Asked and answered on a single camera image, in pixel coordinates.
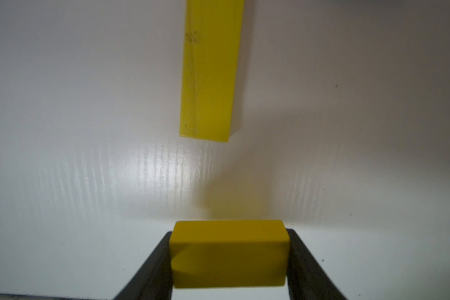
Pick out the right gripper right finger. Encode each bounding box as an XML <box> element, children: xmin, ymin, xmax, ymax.
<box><xmin>287</xmin><ymin>229</ymin><xmax>346</xmax><ymax>300</ymax></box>

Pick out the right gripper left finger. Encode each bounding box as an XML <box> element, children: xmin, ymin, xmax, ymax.
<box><xmin>114</xmin><ymin>231</ymin><xmax>173</xmax><ymax>300</ymax></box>

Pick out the yellow block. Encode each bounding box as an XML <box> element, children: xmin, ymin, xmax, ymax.
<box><xmin>169</xmin><ymin>220</ymin><xmax>291</xmax><ymax>289</ymax></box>

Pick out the long yellow-green block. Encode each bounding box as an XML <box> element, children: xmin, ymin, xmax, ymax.
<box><xmin>179</xmin><ymin>1</ymin><xmax>244</xmax><ymax>143</ymax></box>

